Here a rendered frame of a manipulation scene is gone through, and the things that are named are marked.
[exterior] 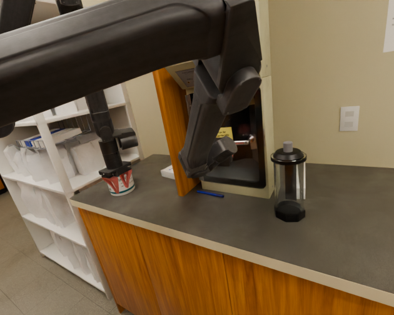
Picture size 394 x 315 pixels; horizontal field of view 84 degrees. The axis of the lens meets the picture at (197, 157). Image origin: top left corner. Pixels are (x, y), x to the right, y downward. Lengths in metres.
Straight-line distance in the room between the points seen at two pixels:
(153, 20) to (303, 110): 1.09
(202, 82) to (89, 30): 0.16
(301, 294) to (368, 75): 0.90
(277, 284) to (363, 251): 0.26
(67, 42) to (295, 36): 1.11
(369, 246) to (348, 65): 0.75
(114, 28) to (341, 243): 0.74
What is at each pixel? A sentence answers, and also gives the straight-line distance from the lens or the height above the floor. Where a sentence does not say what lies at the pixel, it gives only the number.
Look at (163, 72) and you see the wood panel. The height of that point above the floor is 1.48.
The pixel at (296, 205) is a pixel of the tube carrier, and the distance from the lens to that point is 0.81.
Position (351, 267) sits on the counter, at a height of 0.94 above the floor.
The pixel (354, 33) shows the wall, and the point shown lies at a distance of 1.21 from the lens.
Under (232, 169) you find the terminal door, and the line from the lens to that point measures 0.93.
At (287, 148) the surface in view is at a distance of 0.75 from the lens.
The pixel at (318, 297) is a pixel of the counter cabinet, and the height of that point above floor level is 0.81.
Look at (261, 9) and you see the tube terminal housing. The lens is 0.85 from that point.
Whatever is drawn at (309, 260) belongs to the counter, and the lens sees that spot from 0.72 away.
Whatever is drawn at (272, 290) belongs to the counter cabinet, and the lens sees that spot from 0.86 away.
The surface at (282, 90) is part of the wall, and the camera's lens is 1.24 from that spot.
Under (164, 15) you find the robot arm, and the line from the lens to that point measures 0.21.
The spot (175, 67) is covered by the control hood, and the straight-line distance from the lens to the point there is 0.84.
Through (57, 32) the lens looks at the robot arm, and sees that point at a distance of 0.22.
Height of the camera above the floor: 1.44
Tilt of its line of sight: 19 degrees down
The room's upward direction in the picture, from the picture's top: 10 degrees counter-clockwise
